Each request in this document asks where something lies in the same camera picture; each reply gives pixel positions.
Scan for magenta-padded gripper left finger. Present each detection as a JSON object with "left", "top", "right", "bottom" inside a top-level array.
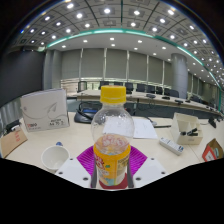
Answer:
[{"left": 54, "top": 145, "right": 99, "bottom": 190}]

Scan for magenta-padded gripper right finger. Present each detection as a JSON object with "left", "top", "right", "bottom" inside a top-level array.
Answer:
[{"left": 127, "top": 145, "right": 168, "bottom": 190}]

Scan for yellow-capped clear drink bottle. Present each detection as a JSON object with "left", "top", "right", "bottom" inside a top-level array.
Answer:
[{"left": 90, "top": 85, "right": 135, "bottom": 190}]

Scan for white patterned cup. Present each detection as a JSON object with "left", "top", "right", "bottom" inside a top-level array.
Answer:
[{"left": 40, "top": 144, "right": 71, "bottom": 174}]

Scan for white power strip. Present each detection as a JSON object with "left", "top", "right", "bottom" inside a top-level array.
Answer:
[{"left": 158, "top": 136, "right": 185, "bottom": 157}]

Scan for white paper sheet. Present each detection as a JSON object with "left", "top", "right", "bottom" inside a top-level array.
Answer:
[{"left": 103, "top": 118, "right": 159, "bottom": 140}]

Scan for open white cardboard box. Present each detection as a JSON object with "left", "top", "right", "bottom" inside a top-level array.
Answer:
[{"left": 170, "top": 112, "right": 204, "bottom": 146}]

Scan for black tool in white box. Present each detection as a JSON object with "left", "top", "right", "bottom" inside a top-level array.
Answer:
[{"left": 179, "top": 127, "right": 199, "bottom": 137}]

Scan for black desk phone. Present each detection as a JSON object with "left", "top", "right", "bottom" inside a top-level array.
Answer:
[{"left": 73, "top": 100, "right": 103, "bottom": 124}]

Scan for red-edged brown cardboard box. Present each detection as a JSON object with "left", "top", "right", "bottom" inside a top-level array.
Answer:
[{"left": 201, "top": 138, "right": 224, "bottom": 163}]

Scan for white paper ream package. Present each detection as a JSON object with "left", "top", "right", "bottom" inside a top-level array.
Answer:
[{"left": 19, "top": 88, "right": 71, "bottom": 133}]

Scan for brown paper envelope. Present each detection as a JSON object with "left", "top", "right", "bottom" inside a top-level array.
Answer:
[{"left": 0, "top": 127, "right": 29, "bottom": 159}]

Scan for long curved conference desk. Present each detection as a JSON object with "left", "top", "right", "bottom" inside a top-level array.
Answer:
[{"left": 66, "top": 89, "right": 224, "bottom": 118}]

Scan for black desk microphones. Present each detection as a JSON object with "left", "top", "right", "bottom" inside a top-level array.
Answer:
[{"left": 144, "top": 93, "right": 218, "bottom": 129}]

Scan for black office chairs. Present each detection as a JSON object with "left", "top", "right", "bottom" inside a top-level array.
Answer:
[{"left": 77, "top": 80, "right": 208, "bottom": 104}]

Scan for ceiling lights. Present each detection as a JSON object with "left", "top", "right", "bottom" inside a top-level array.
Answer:
[{"left": 19, "top": 0, "right": 224, "bottom": 84}]

